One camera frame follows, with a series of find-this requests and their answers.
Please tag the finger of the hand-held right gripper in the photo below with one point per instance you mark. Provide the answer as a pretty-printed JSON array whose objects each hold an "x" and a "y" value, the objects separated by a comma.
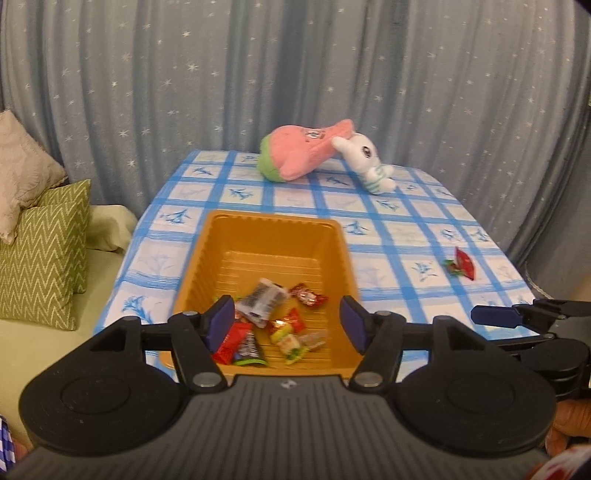
[
  {"x": 526, "y": 342},
  {"x": 496, "y": 315}
]

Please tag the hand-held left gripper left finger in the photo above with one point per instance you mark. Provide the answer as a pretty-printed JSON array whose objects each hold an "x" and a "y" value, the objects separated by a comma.
[{"x": 221, "y": 319}]

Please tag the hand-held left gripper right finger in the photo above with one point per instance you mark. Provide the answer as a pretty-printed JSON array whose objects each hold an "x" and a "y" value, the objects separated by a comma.
[{"x": 353, "y": 323}]

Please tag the large red snack packet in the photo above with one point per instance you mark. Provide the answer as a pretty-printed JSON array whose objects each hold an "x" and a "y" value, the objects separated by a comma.
[
  {"x": 233, "y": 341},
  {"x": 465, "y": 264}
]

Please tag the dark snack packet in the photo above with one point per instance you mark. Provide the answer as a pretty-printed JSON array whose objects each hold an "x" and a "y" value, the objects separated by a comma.
[{"x": 249, "y": 348}]

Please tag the tan candy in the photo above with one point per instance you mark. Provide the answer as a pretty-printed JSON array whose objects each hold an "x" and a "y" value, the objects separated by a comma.
[{"x": 316, "y": 340}]

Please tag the clear black sesame bar packet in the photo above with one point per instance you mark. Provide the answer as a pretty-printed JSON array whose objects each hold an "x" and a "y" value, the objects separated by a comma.
[{"x": 263, "y": 297}]

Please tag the small red snack packet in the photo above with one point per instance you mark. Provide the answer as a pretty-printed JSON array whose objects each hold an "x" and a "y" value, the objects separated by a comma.
[{"x": 308, "y": 295}]

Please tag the dark red candy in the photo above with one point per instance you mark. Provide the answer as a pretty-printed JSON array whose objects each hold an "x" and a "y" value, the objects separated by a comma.
[{"x": 287, "y": 323}]

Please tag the yellow green candy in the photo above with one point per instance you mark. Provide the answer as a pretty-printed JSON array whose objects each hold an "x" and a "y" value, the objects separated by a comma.
[{"x": 291, "y": 348}]

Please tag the orange plastic tray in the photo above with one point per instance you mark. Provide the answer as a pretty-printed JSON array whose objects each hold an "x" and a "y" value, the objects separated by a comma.
[{"x": 240, "y": 249}]

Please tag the person's right hand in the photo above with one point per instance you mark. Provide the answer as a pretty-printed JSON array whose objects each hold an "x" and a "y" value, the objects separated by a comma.
[{"x": 570, "y": 427}]

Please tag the green red wrapped candy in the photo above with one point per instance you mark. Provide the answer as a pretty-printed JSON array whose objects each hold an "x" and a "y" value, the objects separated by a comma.
[{"x": 453, "y": 267}]

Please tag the red white printed clothing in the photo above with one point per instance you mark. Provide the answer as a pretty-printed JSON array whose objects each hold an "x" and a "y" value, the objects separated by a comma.
[{"x": 565, "y": 466}]

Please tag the blue checkered tablecloth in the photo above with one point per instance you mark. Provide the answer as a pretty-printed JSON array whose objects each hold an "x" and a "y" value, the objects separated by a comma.
[{"x": 406, "y": 230}]

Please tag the white bunny plush toy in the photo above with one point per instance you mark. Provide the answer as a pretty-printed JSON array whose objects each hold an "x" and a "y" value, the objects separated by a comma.
[{"x": 367, "y": 161}]

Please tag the pink green plush toy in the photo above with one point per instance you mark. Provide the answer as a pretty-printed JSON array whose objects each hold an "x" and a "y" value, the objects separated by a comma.
[{"x": 300, "y": 154}]

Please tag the light green sofa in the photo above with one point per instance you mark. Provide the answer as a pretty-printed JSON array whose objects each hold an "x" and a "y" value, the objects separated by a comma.
[{"x": 41, "y": 369}]

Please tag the green zigzag pillow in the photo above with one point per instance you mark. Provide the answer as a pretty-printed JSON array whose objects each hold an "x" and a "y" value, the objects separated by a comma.
[
  {"x": 37, "y": 272},
  {"x": 60, "y": 217}
]

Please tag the blue white checkered cloth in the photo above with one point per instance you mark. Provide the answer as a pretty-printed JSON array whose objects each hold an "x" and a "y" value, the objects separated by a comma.
[{"x": 7, "y": 441}]

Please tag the beige pillow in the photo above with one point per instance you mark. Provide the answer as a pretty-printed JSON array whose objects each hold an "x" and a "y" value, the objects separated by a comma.
[{"x": 23, "y": 170}]

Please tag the grey blue starry curtain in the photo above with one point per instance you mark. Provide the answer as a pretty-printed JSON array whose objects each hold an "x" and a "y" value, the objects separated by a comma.
[{"x": 231, "y": 69}]

